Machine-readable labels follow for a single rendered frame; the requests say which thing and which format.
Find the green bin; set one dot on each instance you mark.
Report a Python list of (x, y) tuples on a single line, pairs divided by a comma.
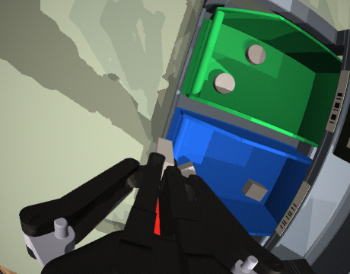
[(293, 88)]

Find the beige round disc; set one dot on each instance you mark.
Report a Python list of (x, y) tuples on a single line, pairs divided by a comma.
[(255, 54), (224, 83)]

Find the blue bin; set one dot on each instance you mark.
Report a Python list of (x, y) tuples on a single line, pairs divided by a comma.
[(227, 163)]

